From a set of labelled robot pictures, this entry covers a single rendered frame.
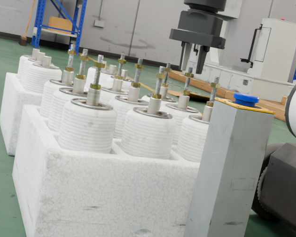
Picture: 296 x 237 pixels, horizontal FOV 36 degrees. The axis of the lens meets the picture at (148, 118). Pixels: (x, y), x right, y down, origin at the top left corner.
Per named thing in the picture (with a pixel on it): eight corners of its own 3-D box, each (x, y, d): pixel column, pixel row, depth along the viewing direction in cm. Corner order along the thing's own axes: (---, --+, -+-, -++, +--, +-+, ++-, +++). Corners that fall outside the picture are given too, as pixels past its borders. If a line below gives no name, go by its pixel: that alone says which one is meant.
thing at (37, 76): (49, 125, 139) (59, 67, 136) (55, 133, 130) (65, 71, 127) (17, 121, 135) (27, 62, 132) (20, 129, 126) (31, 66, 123)
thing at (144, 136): (160, 217, 83) (182, 123, 80) (109, 209, 82) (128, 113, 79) (155, 199, 92) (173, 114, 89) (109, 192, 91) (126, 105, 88)
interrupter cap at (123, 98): (111, 97, 97) (112, 93, 97) (144, 102, 100) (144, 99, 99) (118, 103, 90) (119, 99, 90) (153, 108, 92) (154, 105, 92)
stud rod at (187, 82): (185, 101, 100) (193, 67, 98) (185, 101, 99) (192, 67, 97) (181, 100, 100) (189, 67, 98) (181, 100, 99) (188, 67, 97)
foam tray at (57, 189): (157, 185, 124) (171, 122, 121) (231, 257, 89) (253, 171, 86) (11, 175, 109) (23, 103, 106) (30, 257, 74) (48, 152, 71)
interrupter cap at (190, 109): (180, 113, 94) (181, 110, 94) (158, 105, 100) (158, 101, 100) (205, 115, 99) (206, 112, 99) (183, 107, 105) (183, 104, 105)
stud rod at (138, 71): (136, 94, 94) (144, 59, 93) (133, 94, 94) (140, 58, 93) (134, 93, 95) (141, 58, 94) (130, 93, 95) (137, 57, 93)
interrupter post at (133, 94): (125, 100, 96) (128, 85, 95) (136, 102, 96) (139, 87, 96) (128, 103, 93) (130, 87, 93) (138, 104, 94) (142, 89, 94)
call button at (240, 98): (247, 106, 73) (250, 94, 73) (261, 111, 69) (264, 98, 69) (226, 103, 72) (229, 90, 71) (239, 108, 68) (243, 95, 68)
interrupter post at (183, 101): (181, 111, 98) (184, 96, 97) (174, 108, 100) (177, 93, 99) (189, 111, 99) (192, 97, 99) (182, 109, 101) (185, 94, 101)
